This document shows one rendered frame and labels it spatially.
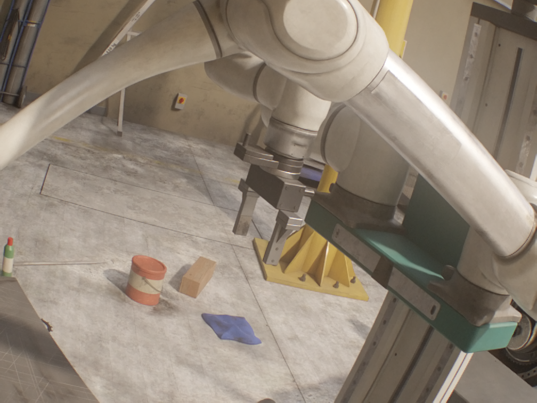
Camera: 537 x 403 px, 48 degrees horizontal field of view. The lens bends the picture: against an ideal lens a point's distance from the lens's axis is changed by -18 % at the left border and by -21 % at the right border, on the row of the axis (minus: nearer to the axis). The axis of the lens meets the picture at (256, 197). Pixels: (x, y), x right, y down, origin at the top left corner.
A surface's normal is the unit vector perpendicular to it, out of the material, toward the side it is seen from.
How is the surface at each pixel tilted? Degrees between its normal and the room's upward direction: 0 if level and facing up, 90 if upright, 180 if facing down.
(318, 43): 84
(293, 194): 90
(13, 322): 0
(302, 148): 90
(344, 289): 0
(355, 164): 93
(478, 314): 12
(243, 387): 0
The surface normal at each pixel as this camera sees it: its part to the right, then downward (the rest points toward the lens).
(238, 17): -0.96, 0.09
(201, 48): 0.13, 0.71
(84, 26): 0.19, 0.31
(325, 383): 0.29, -0.92
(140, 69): 0.33, 0.67
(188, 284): -0.17, 0.20
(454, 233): -0.85, -0.15
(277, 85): -0.67, -0.04
